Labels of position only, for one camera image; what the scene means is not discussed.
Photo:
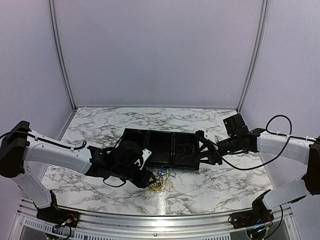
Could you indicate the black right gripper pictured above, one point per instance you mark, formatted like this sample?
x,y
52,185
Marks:
x,y
211,154

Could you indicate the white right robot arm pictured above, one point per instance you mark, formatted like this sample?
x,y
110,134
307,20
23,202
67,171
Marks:
x,y
305,150

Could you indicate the aluminium right corner post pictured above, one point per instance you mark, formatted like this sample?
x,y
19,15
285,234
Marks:
x,y
261,28

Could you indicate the black right storage bin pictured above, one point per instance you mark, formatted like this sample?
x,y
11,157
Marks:
x,y
185,146

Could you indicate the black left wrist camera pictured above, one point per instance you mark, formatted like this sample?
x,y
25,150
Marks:
x,y
146,153

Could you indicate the aluminium left corner post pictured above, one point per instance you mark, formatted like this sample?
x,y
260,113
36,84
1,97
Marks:
x,y
59,53

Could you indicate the black storage bin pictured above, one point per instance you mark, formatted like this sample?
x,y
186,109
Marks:
x,y
185,146
132,143

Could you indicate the aluminium front table rail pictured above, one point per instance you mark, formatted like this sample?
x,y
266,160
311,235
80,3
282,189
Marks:
x,y
110,226

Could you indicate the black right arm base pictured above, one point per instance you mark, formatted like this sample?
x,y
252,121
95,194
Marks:
x,y
259,214

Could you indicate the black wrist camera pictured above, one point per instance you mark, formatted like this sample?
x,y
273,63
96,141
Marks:
x,y
235,125
146,153

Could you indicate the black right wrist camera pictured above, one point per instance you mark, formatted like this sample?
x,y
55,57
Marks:
x,y
235,125

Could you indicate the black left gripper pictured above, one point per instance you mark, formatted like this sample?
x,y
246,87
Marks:
x,y
143,181

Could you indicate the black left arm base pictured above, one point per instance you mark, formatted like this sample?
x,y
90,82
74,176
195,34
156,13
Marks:
x,y
59,216

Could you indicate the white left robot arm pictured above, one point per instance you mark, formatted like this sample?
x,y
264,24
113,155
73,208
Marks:
x,y
21,145

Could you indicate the aluminium corner post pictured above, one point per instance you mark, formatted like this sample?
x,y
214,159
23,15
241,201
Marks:
x,y
59,53
261,28

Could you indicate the black left storage bin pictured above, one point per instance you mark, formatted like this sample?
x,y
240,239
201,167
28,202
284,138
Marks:
x,y
132,143

